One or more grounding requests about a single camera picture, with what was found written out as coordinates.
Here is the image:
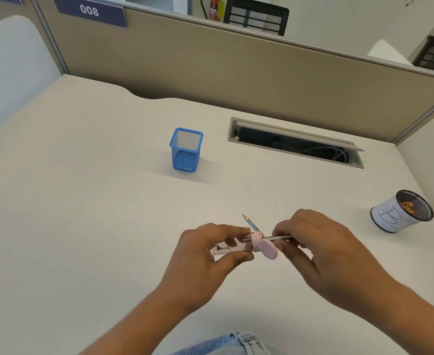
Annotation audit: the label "red fire extinguisher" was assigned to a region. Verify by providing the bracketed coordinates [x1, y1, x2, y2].
[200, 0, 226, 22]

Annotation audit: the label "grey desk cable tray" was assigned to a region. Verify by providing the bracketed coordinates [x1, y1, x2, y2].
[227, 117, 365, 170]

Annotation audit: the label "blue jeans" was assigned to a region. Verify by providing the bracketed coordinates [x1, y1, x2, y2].
[169, 331, 288, 355]

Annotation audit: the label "blue mesh pen holder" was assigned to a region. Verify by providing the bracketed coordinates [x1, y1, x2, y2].
[169, 127, 204, 173]

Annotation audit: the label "white side divider panel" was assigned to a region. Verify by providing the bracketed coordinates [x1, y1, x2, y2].
[396, 110, 434, 244]
[0, 15, 63, 141]

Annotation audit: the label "grey cables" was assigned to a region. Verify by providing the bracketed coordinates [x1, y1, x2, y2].
[302, 145, 349, 164]

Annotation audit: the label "beige desk partition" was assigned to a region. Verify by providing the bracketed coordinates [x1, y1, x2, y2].
[30, 0, 434, 144]

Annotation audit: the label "person's left forearm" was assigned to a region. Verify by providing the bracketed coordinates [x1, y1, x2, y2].
[78, 283, 217, 355]

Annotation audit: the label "white rounded divider panel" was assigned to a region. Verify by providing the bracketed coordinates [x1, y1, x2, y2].
[367, 39, 413, 66]

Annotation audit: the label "blue sharpened pencil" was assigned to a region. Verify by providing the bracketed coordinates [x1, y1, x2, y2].
[242, 213, 263, 234]

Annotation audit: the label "person's left hand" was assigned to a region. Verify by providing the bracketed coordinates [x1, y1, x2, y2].
[157, 222, 255, 318]

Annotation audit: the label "black mesh cup white label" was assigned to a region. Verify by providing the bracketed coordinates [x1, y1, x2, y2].
[370, 189, 434, 233]

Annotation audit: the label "pink clear pencil sharpener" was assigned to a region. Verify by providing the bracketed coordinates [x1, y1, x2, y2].
[213, 233, 279, 261]

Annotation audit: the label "person's right hand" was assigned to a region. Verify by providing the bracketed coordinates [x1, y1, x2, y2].
[272, 208, 401, 316]

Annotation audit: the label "person's right forearm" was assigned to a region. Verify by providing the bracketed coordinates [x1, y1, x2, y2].
[350, 277, 434, 355]

